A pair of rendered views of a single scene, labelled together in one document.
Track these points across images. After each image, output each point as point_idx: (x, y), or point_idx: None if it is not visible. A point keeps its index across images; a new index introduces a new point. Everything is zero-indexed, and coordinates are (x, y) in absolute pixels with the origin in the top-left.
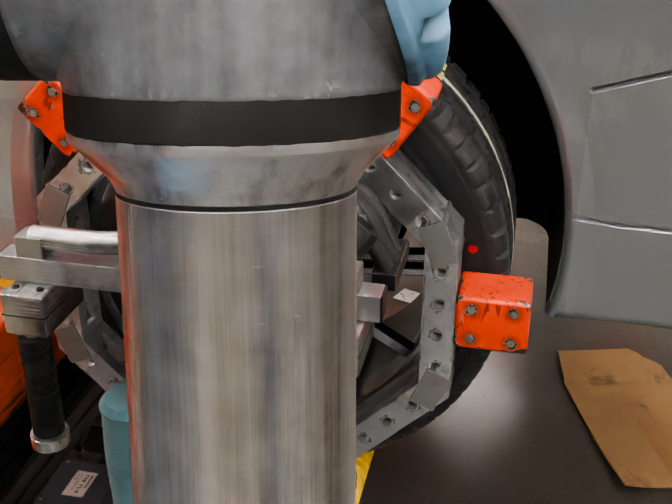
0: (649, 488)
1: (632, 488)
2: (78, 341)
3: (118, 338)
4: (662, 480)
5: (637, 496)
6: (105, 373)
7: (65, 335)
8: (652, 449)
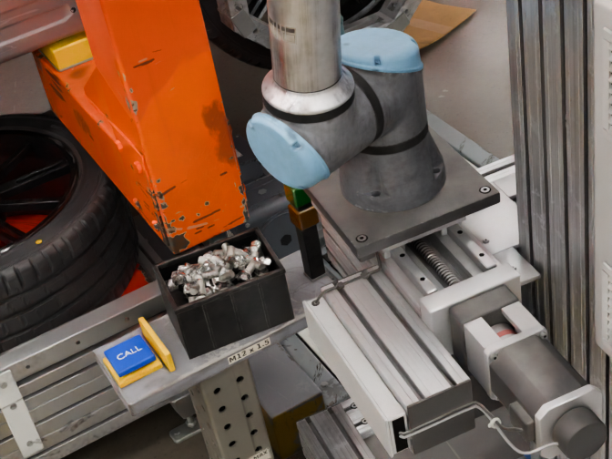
0: (429, 45)
1: (421, 50)
2: (248, 18)
3: (250, 15)
4: (433, 36)
5: (428, 52)
6: (266, 34)
7: (239, 18)
8: (409, 26)
